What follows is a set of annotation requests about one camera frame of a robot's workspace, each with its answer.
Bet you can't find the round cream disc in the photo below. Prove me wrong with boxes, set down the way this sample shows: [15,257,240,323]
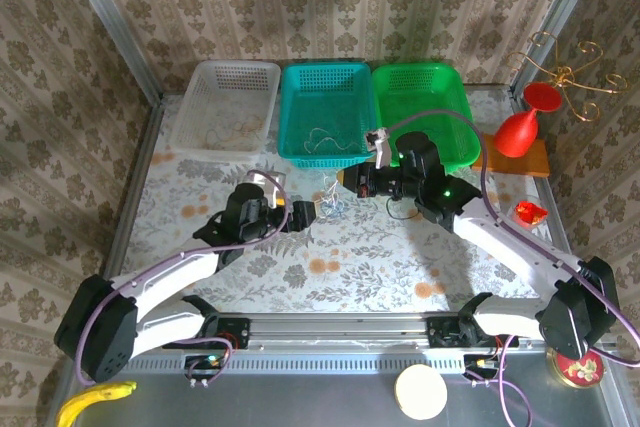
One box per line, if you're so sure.
[394,364,449,421]

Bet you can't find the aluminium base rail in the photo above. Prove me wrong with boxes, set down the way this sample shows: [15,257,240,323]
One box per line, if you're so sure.
[74,312,612,351]

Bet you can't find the gold wire ornament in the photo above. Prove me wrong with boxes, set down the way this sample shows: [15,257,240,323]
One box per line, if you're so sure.
[503,30,629,123]

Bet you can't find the thin black wire loop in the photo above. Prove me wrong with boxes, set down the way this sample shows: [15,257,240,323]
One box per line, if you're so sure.
[385,195,422,222]

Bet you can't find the yellow cable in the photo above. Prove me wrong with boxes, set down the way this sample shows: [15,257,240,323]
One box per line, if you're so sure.
[205,115,265,144]

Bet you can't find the wooden board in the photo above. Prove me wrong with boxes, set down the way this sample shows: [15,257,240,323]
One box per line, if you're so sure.
[472,132,551,178]

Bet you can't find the round red tin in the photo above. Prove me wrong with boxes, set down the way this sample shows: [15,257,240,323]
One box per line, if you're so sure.
[549,346,605,389]

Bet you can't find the small black controller board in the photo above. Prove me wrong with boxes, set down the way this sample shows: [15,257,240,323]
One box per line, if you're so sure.
[463,354,506,388]
[185,354,224,388]

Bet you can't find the teal plastic basket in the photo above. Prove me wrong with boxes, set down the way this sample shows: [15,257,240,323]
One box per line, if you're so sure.
[277,61,379,171]

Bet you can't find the floral printed table cover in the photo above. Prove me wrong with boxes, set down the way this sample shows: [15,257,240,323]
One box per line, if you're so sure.
[112,91,574,314]

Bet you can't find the aluminium frame post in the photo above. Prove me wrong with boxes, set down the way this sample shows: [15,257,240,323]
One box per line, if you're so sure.
[55,0,164,107]
[508,0,609,101]

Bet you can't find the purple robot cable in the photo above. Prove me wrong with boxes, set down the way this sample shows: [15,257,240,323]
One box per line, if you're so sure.
[72,170,291,388]
[387,107,640,427]

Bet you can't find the slotted metal strip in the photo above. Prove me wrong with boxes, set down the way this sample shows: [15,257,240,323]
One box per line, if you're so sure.
[84,354,556,376]

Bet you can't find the aluminium side rail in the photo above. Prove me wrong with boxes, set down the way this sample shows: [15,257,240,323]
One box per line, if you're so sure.
[507,89,591,316]
[92,94,166,316]

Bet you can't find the coloured wire pile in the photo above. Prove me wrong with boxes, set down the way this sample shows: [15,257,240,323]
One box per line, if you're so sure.
[206,126,251,145]

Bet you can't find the red shiny sweets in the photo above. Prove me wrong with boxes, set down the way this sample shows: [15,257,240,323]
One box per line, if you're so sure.
[517,200,549,226]

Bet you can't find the red plastic goblet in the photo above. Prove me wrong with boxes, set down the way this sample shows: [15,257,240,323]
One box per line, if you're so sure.
[493,81,562,158]

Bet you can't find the red object in clear box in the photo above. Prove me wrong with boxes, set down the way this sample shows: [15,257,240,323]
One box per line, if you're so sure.
[507,191,551,237]

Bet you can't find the white plastic basket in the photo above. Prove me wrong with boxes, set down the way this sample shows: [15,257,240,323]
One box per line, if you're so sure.
[168,59,282,157]

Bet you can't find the tangle of coloured wires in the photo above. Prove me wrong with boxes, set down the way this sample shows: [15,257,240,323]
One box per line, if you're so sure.
[321,192,347,219]

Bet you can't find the yellow banana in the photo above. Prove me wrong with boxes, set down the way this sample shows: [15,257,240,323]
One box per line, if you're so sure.
[55,380,138,427]

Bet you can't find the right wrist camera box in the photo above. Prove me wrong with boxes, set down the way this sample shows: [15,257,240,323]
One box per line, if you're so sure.
[364,126,395,168]

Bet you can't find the green plastic basket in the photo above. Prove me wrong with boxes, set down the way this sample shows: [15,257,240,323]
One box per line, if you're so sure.
[370,62,481,178]

